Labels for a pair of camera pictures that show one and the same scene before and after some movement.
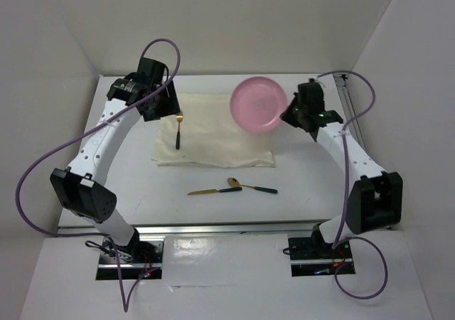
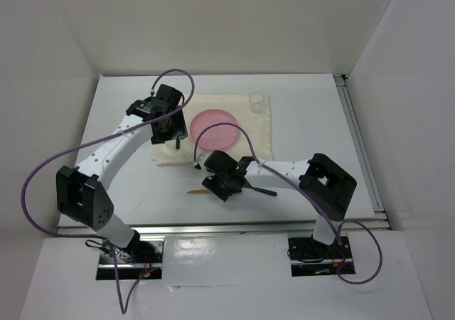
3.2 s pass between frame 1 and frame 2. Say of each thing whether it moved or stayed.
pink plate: moved
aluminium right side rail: stayed
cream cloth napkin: stayed
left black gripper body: moved
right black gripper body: moved
